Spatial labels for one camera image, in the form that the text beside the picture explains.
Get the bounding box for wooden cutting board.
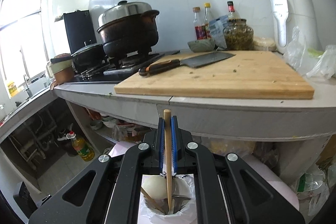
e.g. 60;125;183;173
114;51;314;100

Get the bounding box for large black stock pot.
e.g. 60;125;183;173
97;1;159;58

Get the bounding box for kitchen cleaver orange handle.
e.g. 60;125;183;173
138;51;235;77

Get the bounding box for large steel spoon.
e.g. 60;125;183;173
168;195;191;214

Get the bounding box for plastic bags on floor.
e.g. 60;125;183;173
290;161;335;220

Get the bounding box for red cap sauce bottle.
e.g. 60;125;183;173
227;1;237;19

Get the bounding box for glass pickle jar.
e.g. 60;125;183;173
223;19;254;51

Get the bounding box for white rice cooker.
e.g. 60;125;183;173
270;0;321;53

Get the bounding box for clear plastic bags on counter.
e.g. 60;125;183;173
283;26;335;80

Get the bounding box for stack of bowls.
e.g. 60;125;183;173
89;112;117;130

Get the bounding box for cooking oil bottle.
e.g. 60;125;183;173
67;131;95;161

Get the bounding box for clear sauce bottle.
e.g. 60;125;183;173
193;7;207;40

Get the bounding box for black appliance box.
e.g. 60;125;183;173
63;10;97;53

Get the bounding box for crossing wooden chopstick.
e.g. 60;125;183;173
141;187;166;214

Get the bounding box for white plastic bag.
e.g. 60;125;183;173
137;173;198;224

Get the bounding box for yellowish plastic bag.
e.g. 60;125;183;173
201;137;256;157

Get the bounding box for brown enamel pot stack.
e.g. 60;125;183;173
46;53;75;85

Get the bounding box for yellow cap sauce bottle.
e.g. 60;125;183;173
203;2;213;39

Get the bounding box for black wok pan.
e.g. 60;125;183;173
50;43;107;74

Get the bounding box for grey ceramic bowl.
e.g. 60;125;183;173
187;39;215;53

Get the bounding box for cream plastic ladle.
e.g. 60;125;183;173
142;176;167;200

